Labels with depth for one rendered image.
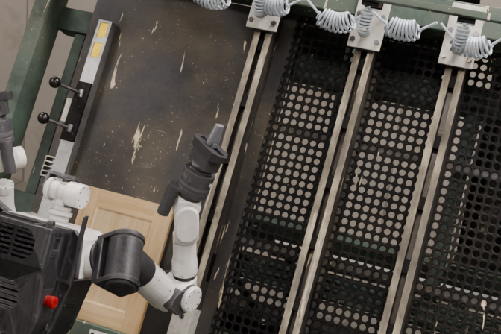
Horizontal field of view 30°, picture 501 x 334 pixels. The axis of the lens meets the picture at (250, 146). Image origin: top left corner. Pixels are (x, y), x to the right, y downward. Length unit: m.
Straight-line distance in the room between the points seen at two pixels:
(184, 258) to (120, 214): 0.45
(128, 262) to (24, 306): 0.27
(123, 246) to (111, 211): 0.59
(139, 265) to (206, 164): 0.31
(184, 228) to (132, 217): 0.47
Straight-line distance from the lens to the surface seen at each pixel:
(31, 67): 3.23
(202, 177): 2.47
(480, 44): 2.68
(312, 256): 2.77
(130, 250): 2.42
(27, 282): 2.38
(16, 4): 5.93
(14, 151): 2.79
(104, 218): 3.01
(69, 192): 2.51
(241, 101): 2.88
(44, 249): 2.34
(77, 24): 3.29
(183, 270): 2.62
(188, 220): 2.51
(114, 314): 2.95
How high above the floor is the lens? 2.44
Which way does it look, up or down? 20 degrees down
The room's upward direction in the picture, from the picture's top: 6 degrees clockwise
